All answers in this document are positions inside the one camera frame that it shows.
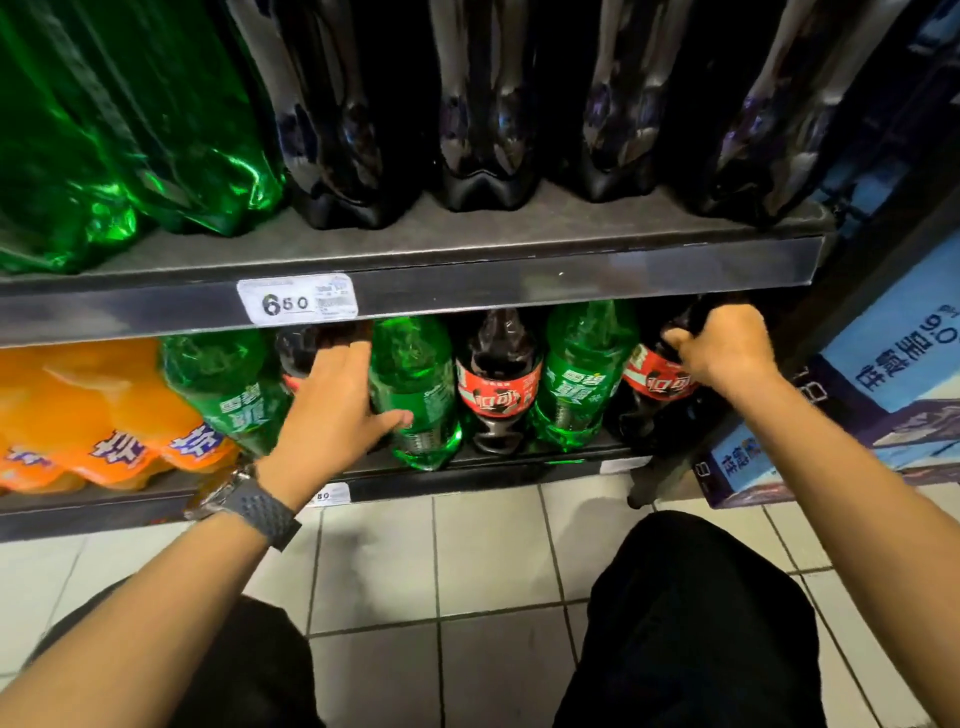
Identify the green-label green soda bottle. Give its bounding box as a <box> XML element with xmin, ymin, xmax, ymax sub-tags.
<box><xmin>159</xmin><ymin>329</ymin><xmax>295</xmax><ymax>460</ymax></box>
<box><xmin>365</xmin><ymin>314</ymin><xmax>464</xmax><ymax>474</ymax></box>
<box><xmin>527</xmin><ymin>299</ymin><xmax>640</xmax><ymax>453</ymax></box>

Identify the blue-label orange soda bottle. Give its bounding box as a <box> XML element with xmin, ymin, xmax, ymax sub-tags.
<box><xmin>104</xmin><ymin>352</ymin><xmax>243</xmax><ymax>476</ymax></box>
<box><xmin>0</xmin><ymin>341</ymin><xmax>90</xmax><ymax>496</ymax></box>
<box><xmin>33</xmin><ymin>341</ymin><xmax>179</xmax><ymax>490</ymax></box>

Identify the person's right hand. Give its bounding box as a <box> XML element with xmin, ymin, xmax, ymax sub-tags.
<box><xmin>661</xmin><ymin>303</ymin><xmax>781</xmax><ymax>399</ymax></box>

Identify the person's left forearm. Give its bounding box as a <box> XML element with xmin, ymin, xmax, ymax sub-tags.
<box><xmin>0</xmin><ymin>513</ymin><xmax>271</xmax><ymax>728</ymax></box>

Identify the grey perforated-band wristwatch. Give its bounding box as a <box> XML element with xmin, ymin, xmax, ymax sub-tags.
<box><xmin>183</xmin><ymin>464</ymin><xmax>303</xmax><ymax>553</ymax></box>

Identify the black metal shelf rack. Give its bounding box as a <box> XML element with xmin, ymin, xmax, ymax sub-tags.
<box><xmin>0</xmin><ymin>149</ymin><xmax>960</xmax><ymax>545</ymax></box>

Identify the person's left hand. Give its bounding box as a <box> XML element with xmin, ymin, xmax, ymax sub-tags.
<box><xmin>254</xmin><ymin>341</ymin><xmax>415</xmax><ymax>515</ymax></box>

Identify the person's right leg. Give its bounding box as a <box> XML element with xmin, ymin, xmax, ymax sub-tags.
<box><xmin>553</xmin><ymin>511</ymin><xmax>829</xmax><ymax>728</ymax></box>

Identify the row of green-label green bottles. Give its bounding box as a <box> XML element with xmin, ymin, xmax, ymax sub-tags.
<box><xmin>0</xmin><ymin>0</ymin><xmax>288</xmax><ymax>277</ymax></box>

